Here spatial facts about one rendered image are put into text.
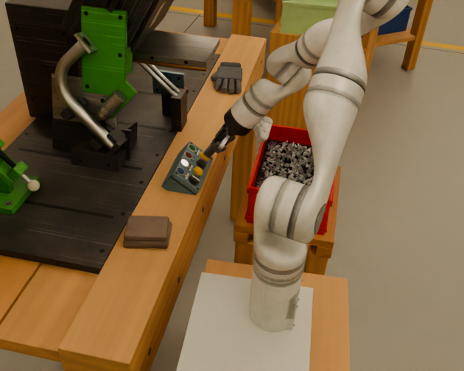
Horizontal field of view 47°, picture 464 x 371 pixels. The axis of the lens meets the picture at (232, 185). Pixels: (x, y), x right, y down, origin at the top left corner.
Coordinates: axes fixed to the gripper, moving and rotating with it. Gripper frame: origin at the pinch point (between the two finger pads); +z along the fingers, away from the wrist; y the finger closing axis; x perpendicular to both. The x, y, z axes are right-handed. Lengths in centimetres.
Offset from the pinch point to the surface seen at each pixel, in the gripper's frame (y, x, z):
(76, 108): 4.3, -33.1, 11.7
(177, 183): 12.7, -2.8, 4.7
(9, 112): -13, -50, 44
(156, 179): 9.4, -6.7, 10.9
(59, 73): 2.3, -41.2, 7.6
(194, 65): -13.7, -15.9, -8.9
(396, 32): -278, 97, 16
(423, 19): -275, 102, -3
